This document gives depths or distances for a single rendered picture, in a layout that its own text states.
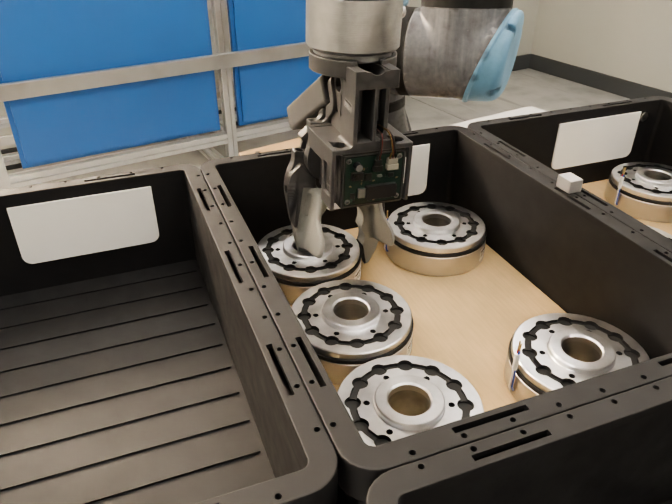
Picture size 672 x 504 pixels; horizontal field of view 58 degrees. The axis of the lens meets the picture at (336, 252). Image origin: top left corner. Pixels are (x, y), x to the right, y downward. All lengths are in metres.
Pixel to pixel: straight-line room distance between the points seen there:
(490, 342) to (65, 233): 0.40
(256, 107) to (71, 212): 1.94
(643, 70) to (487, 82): 3.45
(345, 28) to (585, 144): 0.43
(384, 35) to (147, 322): 0.32
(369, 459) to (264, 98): 2.27
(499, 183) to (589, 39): 3.82
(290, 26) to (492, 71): 1.76
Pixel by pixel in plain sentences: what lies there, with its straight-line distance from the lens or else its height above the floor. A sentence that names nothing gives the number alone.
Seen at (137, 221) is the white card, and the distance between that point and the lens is 0.62.
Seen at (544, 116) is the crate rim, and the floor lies 0.93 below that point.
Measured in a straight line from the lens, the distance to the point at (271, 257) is 0.58.
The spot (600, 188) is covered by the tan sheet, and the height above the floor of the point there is 0.83.
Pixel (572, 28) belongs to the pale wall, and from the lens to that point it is 4.52.
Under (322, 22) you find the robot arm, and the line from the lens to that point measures 0.48.
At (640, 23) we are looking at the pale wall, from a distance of 4.23.
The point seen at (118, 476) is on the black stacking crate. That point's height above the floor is 0.83.
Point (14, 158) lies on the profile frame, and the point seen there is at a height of 0.13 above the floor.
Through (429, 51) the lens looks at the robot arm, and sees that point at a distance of 0.82.
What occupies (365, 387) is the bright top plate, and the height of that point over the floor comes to 0.86.
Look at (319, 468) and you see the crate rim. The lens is 0.31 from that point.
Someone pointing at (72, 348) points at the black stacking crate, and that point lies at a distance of 0.57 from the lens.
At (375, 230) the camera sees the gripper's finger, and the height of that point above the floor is 0.88.
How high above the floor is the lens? 1.17
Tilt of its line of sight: 32 degrees down
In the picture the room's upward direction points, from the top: straight up
